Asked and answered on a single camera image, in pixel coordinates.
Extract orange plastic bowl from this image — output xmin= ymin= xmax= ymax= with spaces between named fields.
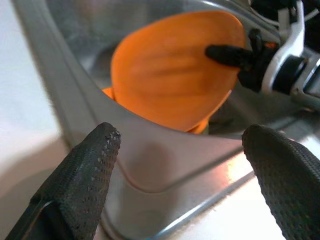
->
xmin=111 ymin=11 xmax=243 ymax=133

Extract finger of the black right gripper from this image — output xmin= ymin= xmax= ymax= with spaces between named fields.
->
xmin=204 ymin=44 xmax=252 ymax=69

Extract stainless steel sink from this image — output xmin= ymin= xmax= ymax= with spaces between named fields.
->
xmin=11 ymin=0 xmax=320 ymax=240

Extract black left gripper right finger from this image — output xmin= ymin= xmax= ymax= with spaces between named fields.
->
xmin=241 ymin=124 xmax=320 ymax=240

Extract orange plastic plate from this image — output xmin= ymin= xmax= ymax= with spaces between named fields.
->
xmin=101 ymin=86 xmax=210 ymax=135

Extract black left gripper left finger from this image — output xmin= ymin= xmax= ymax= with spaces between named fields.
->
xmin=4 ymin=122 xmax=123 ymax=240

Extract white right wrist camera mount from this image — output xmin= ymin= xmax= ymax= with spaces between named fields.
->
xmin=259 ymin=0 xmax=310 ymax=97

